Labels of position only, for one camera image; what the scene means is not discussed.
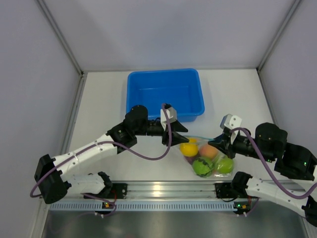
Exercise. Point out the purple fake onion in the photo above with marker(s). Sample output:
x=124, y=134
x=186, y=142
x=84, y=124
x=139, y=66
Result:
x=191, y=159

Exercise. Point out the aluminium mounting rail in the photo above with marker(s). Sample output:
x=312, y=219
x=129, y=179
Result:
x=137, y=190

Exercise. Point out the orange fake peach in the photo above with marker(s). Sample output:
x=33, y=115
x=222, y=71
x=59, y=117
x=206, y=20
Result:
x=208, y=151

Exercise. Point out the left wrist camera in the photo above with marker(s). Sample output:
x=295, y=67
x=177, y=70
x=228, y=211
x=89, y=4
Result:
x=167, y=113

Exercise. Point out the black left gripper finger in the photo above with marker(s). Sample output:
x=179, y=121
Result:
x=178, y=127
x=177, y=139

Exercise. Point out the yellow fake lemon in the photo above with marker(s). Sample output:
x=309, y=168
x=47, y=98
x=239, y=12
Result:
x=189, y=149

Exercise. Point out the green fake apple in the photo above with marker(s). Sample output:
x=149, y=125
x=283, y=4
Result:
x=224, y=165

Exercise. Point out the white slotted cable duct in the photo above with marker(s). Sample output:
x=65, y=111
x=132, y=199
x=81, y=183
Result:
x=99, y=206

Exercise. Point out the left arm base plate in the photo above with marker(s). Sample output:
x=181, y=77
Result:
x=117, y=191

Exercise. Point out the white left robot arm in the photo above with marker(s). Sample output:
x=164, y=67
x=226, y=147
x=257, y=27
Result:
x=59, y=176

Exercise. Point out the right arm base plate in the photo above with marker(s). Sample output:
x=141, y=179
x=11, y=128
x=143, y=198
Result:
x=225, y=191

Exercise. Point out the blue plastic bin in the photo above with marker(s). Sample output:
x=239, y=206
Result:
x=180, y=88

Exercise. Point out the clear zip top bag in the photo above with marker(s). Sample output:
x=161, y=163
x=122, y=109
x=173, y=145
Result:
x=200, y=141

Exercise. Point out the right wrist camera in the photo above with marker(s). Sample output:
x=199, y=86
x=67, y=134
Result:
x=231, y=122

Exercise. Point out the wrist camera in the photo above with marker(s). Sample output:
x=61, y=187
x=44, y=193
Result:
x=231, y=122
x=167, y=113

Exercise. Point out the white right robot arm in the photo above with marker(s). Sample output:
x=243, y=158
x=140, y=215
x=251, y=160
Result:
x=295, y=162

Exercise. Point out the green fake watermelon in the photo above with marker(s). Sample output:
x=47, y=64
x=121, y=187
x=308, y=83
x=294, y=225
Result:
x=203, y=167

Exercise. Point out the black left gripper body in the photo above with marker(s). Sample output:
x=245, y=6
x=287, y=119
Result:
x=153, y=129

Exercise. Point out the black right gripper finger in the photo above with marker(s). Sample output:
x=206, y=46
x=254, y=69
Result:
x=219, y=144
x=221, y=137

